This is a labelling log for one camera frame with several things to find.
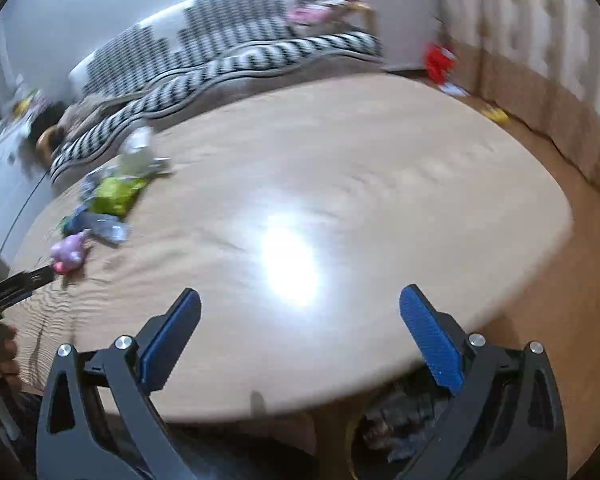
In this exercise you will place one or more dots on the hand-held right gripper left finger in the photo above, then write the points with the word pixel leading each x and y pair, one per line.
pixel 172 340

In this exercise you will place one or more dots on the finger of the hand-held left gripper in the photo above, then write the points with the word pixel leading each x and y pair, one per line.
pixel 15 285

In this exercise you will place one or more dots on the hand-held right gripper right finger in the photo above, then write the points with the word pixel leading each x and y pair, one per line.
pixel 432 340

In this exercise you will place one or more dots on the pink round toy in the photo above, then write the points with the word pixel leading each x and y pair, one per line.
pixel 70 252

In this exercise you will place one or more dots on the dark trash bin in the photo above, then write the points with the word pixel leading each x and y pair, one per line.
pixel 395 420

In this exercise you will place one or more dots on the silver-blue foil wrapper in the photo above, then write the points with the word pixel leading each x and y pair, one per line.
pixel 105 227

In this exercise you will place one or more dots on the yellow-green snack packet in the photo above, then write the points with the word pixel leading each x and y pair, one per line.
pixel 115 195

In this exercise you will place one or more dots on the person's left hand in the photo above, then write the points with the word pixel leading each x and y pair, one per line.
pixel 5 350

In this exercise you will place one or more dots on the white cabinet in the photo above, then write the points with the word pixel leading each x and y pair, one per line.
pixel 0 190

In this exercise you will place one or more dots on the wooden sofa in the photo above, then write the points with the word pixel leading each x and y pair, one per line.
pixel 44 142

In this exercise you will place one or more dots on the pile of toys and bottles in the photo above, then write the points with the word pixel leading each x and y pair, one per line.
pixel 22 105

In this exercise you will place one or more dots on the beige cloth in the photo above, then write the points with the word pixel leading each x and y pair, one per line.
pixel 80 115

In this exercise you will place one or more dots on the small yellow toy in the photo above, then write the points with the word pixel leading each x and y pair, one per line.
pixel 495 114

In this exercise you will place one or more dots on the white paper scrap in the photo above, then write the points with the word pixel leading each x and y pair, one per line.
pixel 453 90

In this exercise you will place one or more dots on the black white striped sofa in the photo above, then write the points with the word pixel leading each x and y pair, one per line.
pixel 220 67

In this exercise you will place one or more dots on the red bag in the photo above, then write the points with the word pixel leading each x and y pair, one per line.
pixel 437 62

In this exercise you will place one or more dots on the pink plush toy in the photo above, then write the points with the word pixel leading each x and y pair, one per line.
pixel 307 12

